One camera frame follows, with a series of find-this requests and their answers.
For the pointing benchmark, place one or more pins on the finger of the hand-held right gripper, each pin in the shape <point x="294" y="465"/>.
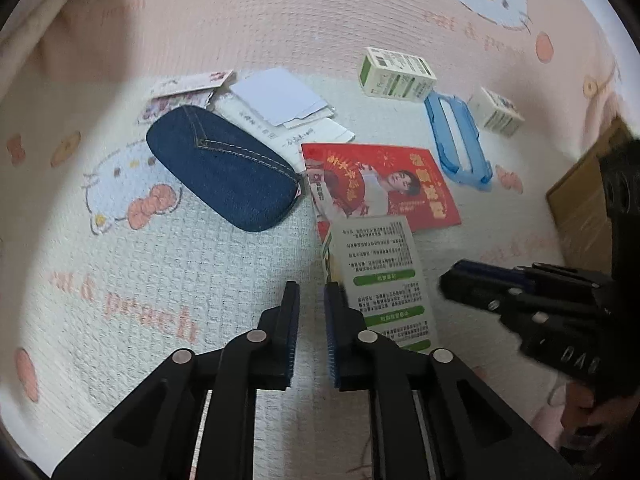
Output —
<point x="470" y="287"/>
<point x="505" y="275"/>

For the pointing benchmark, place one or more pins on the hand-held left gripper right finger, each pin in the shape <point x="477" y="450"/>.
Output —
<point x="331" y="340"/>

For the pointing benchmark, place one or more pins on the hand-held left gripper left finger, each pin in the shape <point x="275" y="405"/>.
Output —
<point x="291" y="332"/>

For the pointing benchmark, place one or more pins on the white green cartoon medicine box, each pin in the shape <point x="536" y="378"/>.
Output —
<point x="385" y="270"/>

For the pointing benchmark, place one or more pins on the brown cardboard box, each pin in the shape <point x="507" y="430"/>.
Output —
<point x="580" y="210"/>

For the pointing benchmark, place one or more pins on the red printed booklet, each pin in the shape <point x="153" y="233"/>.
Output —
<point x="400" y="180"/>

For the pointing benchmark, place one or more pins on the blue plastic frame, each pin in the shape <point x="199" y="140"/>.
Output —
<point x="440" y="130"/>

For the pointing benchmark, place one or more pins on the small white green medicine box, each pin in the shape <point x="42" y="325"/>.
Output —
<point x="495" y="110"/>

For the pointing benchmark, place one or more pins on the blue denim case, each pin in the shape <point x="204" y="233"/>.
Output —
<point x="225" y="170"/>

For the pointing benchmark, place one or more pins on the white written paper sheet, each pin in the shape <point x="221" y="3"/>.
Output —
<point x="310" y="135"/>

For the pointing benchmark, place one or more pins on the large white green medicine box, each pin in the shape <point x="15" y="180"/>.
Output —
<point x="395" y="75"/>

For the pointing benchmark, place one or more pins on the floral printed card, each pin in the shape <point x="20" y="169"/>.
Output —
<point x="165" y="105"/>

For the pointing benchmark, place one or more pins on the pink cat printed blanket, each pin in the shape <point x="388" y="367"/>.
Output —
<point x="125" y="270"/>

